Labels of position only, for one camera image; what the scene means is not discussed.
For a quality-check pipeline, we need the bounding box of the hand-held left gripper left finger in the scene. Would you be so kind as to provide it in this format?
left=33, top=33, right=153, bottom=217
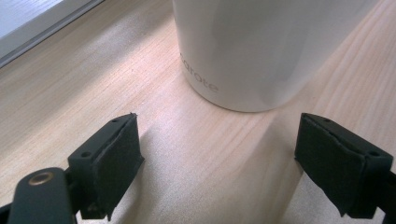
left=67, top=112, right=146, bottom=222

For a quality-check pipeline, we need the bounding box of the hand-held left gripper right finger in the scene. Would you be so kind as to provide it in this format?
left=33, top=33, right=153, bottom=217
left=294, top=112, right=394, bottom=219

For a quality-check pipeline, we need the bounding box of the white ceramic cup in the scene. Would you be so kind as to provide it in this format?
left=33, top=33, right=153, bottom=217
left=172, top=0, right=381, bottom=113

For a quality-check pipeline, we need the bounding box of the grey window frame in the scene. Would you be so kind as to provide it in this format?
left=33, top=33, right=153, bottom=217
left=0, top=0, right=106, bottom=69

